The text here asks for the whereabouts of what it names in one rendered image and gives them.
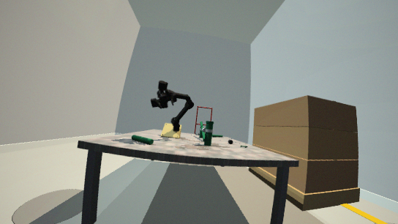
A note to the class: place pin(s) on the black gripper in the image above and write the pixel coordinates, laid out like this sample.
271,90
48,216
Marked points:
163,98

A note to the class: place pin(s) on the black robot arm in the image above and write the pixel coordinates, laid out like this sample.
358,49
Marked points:
188,105

